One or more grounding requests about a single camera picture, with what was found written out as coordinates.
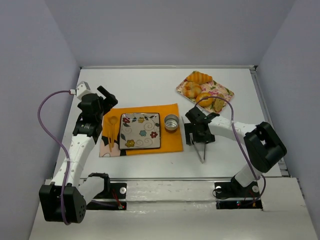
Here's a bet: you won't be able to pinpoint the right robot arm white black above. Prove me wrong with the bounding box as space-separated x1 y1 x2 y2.
184 106 287 199

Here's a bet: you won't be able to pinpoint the golden bagel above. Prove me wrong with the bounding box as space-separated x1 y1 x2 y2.
195 92 214 108

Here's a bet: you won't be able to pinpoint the wooden spoon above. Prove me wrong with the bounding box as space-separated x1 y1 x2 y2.
108 116 118 148

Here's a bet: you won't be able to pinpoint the aluminium table rail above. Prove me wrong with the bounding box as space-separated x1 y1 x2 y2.
80 65 256 70

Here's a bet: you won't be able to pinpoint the striped croissant bread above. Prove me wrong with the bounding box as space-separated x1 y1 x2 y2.
186 71 213 85

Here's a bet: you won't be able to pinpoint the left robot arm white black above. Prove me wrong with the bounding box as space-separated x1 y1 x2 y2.
38 82 118 225

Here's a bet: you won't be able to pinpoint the metal tongs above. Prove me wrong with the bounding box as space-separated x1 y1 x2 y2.
181 117 206 164

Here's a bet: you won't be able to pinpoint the small metal cup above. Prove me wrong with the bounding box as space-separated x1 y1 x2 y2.
164 114 179 132

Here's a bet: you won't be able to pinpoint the herb toast slice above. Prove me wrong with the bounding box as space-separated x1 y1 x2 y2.
213 93 225 113

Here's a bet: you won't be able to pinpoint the square floral ceramic plate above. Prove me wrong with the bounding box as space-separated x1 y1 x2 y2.
118 112 161 150

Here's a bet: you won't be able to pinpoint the twisted round bread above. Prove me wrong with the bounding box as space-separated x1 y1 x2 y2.
182 82 202 99

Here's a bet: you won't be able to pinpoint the orange cartoon placemat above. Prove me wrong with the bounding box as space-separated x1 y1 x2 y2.
99 103 183 158

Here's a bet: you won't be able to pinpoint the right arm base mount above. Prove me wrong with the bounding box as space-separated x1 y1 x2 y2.
212 181 263 210

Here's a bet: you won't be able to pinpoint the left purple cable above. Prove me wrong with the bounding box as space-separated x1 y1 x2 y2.
37 89 76 226

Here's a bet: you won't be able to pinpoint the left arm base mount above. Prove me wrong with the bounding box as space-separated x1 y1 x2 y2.
86 182 127 211

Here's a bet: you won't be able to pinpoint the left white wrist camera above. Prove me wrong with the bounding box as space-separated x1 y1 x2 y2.
75 81 92 101

